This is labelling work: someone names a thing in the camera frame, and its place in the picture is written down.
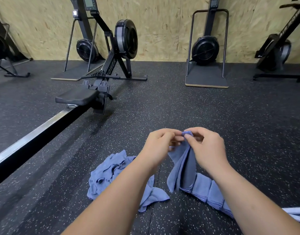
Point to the person's left hand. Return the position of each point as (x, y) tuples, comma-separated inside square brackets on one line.
[(157, 148)]

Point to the person's right hand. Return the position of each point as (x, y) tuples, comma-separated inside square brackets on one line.
[(211, 149)]

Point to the row of blue towels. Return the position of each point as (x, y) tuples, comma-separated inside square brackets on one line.
[(178, 166), (203, 187)]

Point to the plain blue towel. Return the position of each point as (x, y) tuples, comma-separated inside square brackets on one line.
[(227, 209), (215, 195)]

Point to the blue towel pile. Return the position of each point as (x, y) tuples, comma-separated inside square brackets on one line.
[(106, 173)]

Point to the white perforated metal rack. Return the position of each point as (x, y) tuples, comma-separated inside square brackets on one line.
[(296, 214)]

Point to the person's left forearm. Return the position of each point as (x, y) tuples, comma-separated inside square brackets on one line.
[(108, 205)]

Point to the person's right forearm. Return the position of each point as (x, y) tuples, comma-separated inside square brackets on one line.
[(257, 205)]

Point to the black ski trainer wooden-edged platform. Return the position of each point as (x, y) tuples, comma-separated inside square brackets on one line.
[(205, 50)]

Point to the black upright exercise machine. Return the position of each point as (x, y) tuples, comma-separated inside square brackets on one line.
[(274, 52)]

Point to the black ski trainer grey platform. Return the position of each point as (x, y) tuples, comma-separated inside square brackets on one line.
[(86, 49)]

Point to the black fan bike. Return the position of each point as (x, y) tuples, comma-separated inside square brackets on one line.
[(1, 46)]

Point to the black rowing machine with rail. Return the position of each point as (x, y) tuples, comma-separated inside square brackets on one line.
[(57, 122)]

